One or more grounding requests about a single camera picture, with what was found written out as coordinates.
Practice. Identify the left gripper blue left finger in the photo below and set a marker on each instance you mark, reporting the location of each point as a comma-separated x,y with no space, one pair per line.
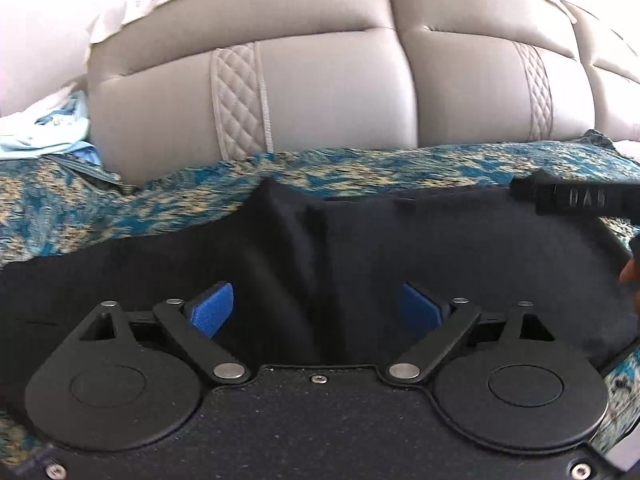
191,327

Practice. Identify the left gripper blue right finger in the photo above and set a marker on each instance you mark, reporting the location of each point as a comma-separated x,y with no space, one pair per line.
440,328

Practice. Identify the black pants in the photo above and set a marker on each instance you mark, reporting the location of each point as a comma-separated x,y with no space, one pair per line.
318,282

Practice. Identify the right hand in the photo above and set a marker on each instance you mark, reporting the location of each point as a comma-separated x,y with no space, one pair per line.
630,275

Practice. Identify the blue paisley sofa throw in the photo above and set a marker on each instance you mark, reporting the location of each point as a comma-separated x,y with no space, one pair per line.
49,210

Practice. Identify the light blue folded clothes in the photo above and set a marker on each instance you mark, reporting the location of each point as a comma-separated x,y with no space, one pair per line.
56,128

